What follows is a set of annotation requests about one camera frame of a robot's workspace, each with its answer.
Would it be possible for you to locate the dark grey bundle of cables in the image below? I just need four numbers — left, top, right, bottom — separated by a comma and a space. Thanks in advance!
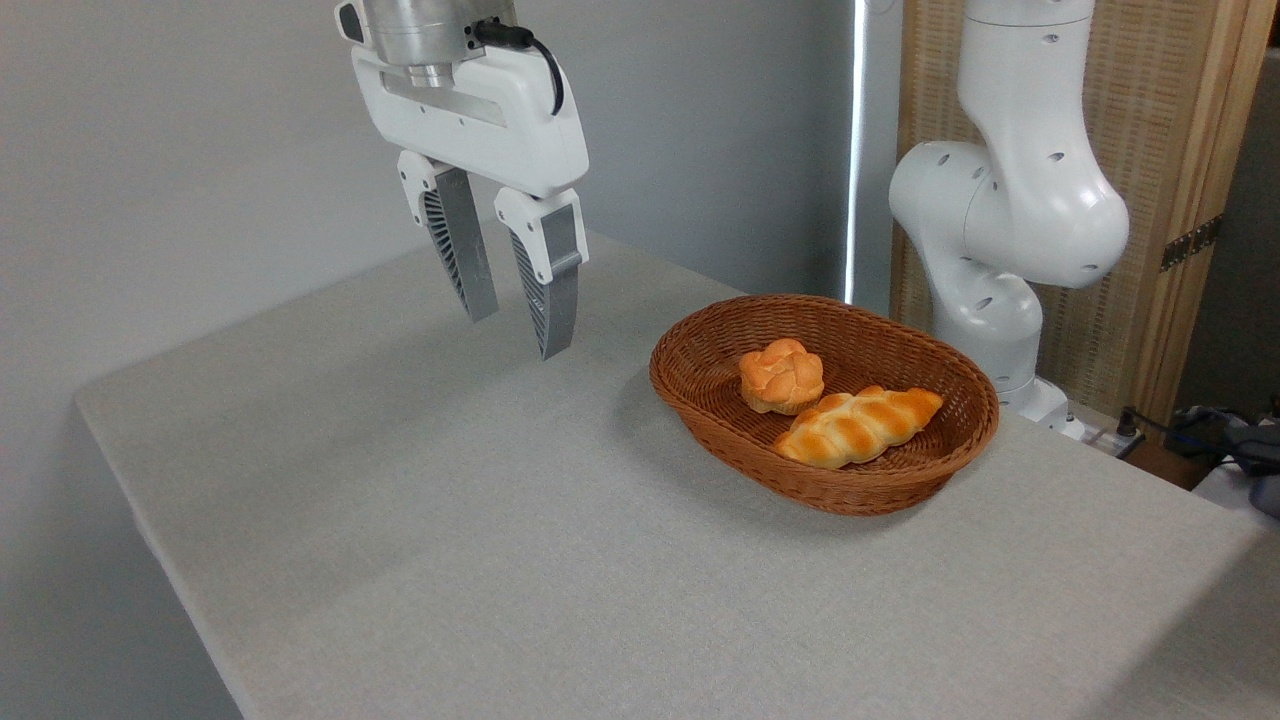
1180, 404, 1280, 519

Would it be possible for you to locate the round orange bread roll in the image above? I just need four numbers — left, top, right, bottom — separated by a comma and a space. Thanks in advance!
738, 338, 827, 417

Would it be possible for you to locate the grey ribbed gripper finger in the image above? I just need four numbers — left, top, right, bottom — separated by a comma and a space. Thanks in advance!
494, 187, 590, 362
397, 150, 500, 324

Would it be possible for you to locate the wooden rattan folding screen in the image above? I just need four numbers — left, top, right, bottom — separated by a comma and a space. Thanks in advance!
889, 0, 1278, 426

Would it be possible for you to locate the black cable with plug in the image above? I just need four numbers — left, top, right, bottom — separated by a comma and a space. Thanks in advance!
1116, 405, 1280, 453

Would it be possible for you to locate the white power strip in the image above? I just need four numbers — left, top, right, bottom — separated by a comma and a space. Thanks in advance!
1060, 415, 1143, 459

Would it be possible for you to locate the long braided bread loaf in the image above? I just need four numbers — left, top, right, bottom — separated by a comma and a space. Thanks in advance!
772, 385, 945, 471

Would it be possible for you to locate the metal screen hinge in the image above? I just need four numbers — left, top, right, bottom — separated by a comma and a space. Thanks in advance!
1159, 214, 1224, 274

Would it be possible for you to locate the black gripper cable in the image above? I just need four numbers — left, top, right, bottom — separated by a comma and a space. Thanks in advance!
472, 19, 567, 117

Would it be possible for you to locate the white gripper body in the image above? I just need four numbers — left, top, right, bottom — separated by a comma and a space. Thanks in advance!
349, 44, 590, 199

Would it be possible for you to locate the brown woven wicker basket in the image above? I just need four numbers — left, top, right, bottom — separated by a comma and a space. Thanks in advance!
648, 293, 1001, 518

